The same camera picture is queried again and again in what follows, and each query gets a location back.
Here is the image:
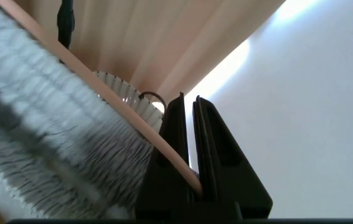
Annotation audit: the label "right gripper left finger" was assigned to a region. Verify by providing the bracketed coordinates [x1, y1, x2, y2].
[134, 91, 195, 219]

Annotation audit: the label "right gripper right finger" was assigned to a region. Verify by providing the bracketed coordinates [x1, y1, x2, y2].
[192, 95, 273, 219]

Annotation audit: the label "pink clothes hanger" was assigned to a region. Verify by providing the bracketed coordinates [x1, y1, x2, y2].
[0, 0, 204, 199]

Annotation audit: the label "pale grey shorts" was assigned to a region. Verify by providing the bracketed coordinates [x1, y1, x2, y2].
[0, 0, 155, 220]

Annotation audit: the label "white laundry basket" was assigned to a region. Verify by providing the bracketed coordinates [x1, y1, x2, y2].
[93, 70, 167, 133]

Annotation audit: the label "black clothes rack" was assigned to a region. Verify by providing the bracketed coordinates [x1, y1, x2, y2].
[57, 0, 76, 62]

